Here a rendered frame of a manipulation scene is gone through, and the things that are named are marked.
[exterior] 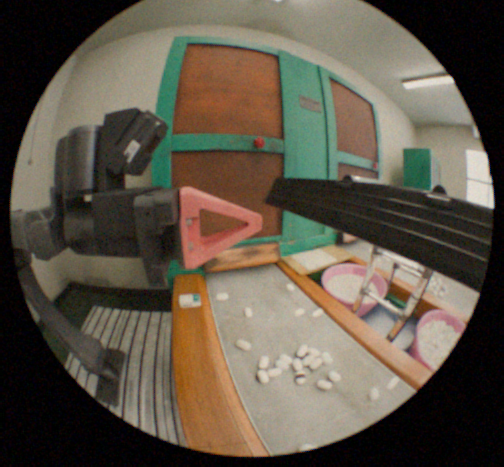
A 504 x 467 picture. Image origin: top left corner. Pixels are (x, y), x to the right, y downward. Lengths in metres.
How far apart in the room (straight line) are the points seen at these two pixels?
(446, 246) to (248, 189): 0.59
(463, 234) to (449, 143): 5.21
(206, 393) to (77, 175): 0.37
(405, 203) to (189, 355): 0.45
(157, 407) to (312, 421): 0.32
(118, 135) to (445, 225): 0.30
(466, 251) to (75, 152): 0.35
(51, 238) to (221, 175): 0.53
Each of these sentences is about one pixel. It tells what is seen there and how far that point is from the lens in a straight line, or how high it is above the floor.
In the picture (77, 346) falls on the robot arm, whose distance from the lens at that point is 0.43.
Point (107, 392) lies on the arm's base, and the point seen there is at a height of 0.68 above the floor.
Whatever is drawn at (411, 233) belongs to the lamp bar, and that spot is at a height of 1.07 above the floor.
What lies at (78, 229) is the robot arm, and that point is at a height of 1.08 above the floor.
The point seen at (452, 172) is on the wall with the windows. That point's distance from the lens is 5.24.
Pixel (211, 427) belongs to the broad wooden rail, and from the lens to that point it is 0.35.
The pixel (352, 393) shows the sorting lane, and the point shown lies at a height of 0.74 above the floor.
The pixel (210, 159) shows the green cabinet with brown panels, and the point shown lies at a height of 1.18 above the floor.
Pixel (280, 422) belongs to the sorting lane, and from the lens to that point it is 0.37.
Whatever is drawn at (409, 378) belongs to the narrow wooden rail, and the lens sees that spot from 0.48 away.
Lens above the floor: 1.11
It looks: 13 degrees down
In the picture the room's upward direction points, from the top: straight up
